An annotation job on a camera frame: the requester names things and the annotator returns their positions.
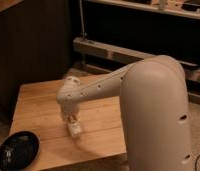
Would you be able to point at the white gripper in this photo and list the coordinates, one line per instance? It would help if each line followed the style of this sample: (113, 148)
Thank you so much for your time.
(66, 112)

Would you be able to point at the small white bottle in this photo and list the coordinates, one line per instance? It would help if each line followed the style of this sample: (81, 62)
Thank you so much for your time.
(75, 129)

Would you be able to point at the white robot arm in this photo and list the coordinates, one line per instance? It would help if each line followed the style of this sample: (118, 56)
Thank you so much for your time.
(154, 109)

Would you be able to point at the black ceramic bowl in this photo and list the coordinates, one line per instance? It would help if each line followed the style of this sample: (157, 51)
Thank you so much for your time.
(18, 151)

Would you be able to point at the wooden table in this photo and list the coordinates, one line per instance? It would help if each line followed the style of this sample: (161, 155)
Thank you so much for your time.
(37, 111)

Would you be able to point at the metal vertical pole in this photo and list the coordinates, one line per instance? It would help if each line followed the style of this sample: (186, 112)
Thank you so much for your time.
(83, 32)

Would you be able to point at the grey metal beam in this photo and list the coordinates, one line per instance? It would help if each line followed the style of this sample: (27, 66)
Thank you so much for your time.
(126, 56)

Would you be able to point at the wooden shelf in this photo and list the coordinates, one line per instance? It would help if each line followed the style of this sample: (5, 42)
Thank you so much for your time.
(157, 9)

